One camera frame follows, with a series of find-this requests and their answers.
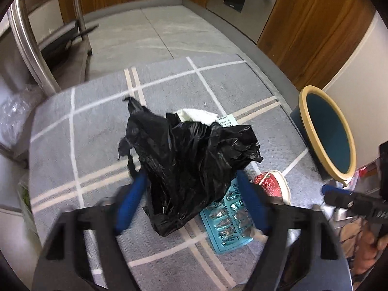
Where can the person's right hand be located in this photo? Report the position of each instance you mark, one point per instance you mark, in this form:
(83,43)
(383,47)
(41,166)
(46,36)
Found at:
(368,251)

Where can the red and white paper cup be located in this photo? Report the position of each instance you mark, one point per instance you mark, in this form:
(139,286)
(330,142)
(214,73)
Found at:
(272,185)

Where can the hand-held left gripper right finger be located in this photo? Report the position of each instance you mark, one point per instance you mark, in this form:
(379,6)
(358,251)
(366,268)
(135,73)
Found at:
(253,206)

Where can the paper receipt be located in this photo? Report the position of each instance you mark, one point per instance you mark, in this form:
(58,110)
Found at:
(227,121)

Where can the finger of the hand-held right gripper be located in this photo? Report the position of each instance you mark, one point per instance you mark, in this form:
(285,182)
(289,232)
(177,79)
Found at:
(333,190)
(342,200)

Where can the stainless built-in oven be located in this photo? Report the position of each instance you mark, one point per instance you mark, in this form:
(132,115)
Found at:
(239,15)

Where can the white crumpled tissue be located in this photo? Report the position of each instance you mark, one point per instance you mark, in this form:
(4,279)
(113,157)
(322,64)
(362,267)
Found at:
(197,115)

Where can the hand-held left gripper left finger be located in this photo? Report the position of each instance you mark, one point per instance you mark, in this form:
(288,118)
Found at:
(130,203)

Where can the black flat folded object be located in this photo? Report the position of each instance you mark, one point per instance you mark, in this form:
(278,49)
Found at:
(60,45)

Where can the yellow-rimmed teal waste bin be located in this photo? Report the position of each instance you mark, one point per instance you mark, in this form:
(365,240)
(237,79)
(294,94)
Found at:
(327,136)

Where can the black plastic bag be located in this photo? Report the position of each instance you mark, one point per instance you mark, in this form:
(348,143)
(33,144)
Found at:
(188,163)

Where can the clear plastic bag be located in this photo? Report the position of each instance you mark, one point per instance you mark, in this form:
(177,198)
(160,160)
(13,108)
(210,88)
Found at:
(15,109)

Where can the teal blister pack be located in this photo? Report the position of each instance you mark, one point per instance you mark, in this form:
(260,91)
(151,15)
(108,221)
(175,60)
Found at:
(225,227)

